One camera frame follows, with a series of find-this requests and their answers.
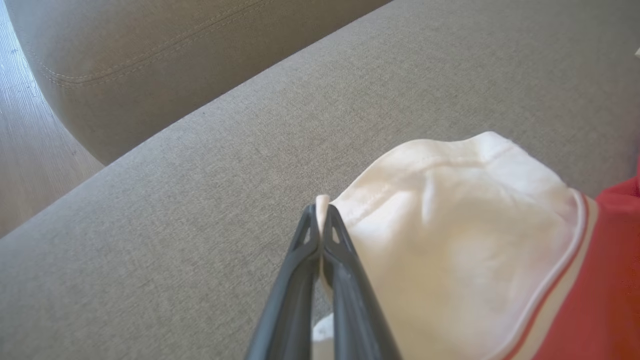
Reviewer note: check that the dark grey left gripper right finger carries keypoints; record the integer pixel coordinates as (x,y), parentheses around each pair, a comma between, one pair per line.
(355,310)

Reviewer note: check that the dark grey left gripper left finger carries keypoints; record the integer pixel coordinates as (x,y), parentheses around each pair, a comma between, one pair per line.
(295,300)

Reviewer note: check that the red jersey with striped trim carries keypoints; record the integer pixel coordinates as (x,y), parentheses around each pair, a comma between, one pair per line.
(475,250)

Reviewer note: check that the grey fabric sofa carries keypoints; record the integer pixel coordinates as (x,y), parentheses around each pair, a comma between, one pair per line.
(250,150)

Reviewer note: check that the grey seamed sofa section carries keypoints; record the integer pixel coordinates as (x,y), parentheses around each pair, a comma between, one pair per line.
(150,50)

